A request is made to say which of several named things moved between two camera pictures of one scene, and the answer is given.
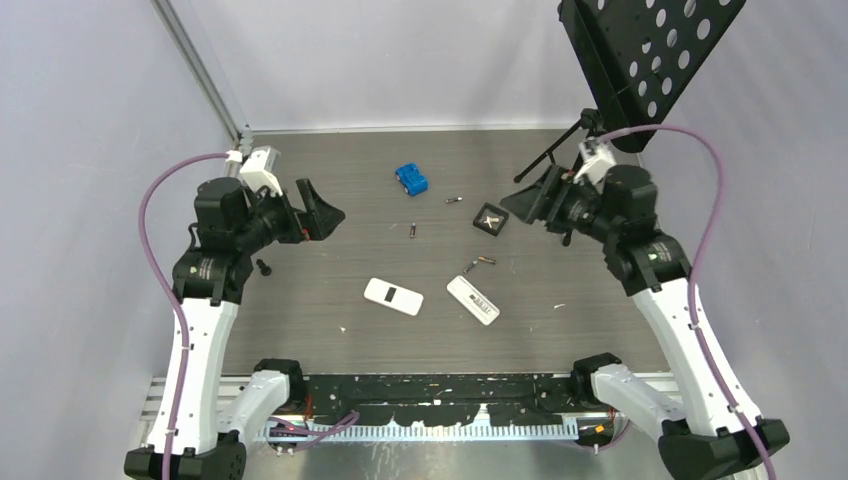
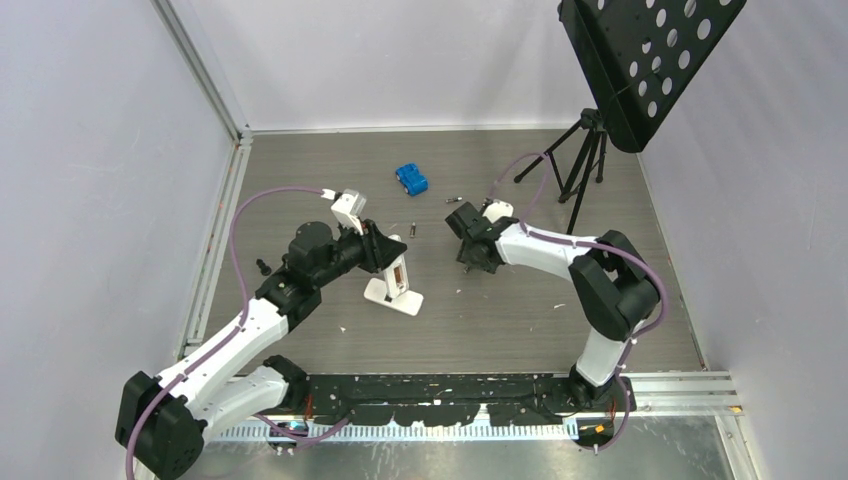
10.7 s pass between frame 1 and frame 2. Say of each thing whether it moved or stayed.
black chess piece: stayed
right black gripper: moved
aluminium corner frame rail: stayed
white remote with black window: stayed
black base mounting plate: stayed
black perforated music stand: stayed
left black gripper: moved
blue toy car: stayed
